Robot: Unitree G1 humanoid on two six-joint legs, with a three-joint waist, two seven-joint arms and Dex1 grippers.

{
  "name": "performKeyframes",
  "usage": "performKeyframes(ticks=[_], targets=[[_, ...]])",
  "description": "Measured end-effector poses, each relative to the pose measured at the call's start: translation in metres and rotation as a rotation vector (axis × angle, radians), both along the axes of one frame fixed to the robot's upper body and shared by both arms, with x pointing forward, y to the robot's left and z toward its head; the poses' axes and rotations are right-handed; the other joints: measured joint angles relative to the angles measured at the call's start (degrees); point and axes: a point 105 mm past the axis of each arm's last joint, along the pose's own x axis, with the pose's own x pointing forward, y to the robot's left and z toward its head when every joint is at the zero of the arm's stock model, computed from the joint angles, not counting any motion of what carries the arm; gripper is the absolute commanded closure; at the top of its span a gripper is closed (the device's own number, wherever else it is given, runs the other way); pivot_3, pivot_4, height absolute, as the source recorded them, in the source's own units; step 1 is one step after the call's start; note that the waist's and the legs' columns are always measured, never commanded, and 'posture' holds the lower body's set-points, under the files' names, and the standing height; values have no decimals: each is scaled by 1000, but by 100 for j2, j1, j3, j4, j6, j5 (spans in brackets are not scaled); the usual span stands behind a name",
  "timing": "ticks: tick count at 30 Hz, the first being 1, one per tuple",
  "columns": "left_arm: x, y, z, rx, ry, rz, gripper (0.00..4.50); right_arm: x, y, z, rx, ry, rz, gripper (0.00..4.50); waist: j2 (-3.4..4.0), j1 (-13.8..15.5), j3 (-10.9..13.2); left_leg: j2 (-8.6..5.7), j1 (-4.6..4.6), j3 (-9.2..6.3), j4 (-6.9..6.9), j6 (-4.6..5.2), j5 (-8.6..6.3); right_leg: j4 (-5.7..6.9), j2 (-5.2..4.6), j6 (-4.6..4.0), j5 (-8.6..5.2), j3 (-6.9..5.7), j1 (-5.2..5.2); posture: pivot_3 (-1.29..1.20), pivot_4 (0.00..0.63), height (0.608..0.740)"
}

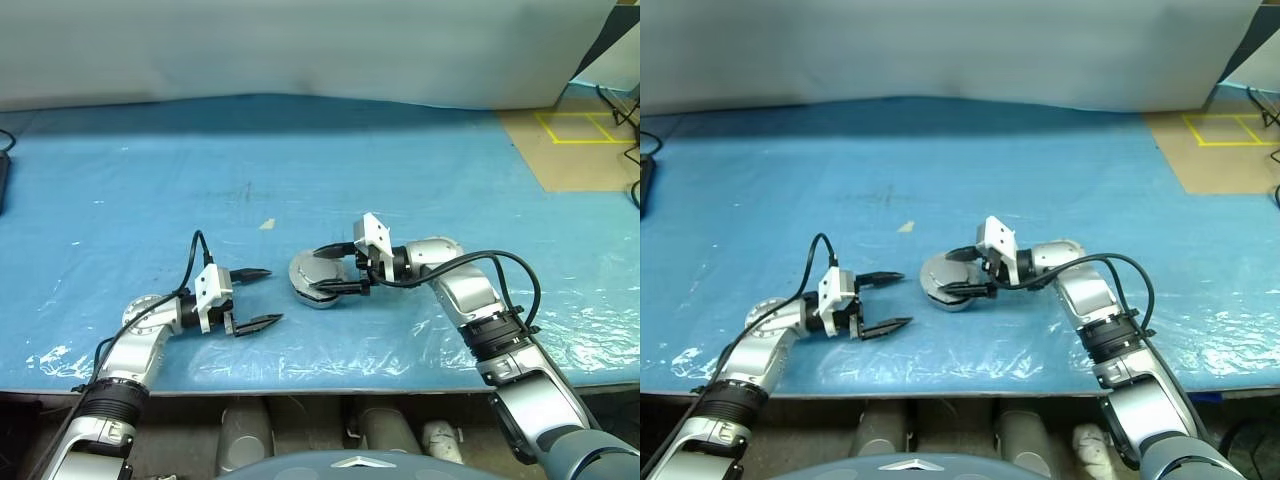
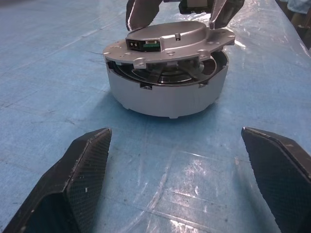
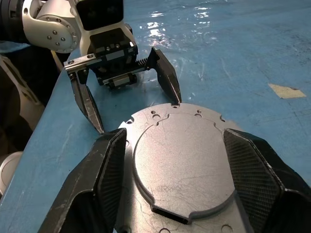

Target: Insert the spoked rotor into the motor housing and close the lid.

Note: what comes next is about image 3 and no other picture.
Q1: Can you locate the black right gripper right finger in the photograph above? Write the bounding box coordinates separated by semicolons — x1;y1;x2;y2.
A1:
223;128;311;233

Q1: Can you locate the beige tape piece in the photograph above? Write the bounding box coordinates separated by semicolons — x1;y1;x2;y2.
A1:
268;83;307;100

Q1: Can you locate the silver motor cover circuit board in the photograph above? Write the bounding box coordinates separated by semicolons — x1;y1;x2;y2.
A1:
114;102;255;233

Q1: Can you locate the silver robot body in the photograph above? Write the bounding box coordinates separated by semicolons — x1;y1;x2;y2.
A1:
0;41;61;202

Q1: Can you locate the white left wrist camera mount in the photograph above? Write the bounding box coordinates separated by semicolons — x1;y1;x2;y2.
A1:
69;0;134;60

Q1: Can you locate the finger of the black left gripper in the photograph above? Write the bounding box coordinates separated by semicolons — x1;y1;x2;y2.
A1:
69;68;105;134
145;47;183;104

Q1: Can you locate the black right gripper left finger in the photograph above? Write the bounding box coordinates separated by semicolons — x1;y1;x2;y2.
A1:
38;128;127;233

